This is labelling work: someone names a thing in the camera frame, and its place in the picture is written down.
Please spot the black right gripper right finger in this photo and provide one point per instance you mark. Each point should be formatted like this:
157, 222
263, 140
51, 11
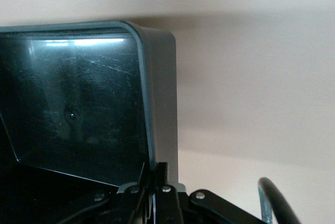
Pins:
167, 205

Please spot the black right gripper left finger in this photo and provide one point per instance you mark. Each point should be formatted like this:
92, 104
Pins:
125, 208

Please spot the black rectangular plastic box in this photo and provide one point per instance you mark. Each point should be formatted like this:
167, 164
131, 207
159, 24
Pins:
78, 90

